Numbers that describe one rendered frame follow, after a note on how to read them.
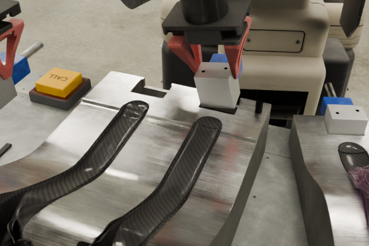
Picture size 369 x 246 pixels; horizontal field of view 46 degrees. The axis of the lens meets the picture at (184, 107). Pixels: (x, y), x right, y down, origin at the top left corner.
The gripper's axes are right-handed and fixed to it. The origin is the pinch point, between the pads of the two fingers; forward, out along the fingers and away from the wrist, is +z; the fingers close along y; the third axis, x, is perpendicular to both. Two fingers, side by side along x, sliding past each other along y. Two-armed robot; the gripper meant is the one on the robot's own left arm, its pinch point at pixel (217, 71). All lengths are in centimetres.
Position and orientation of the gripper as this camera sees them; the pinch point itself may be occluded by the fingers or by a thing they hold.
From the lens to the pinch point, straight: 60.4
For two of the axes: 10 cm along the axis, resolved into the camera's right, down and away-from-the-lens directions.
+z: 2.0, 7.5, 6.3
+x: 3.3, -6.6, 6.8
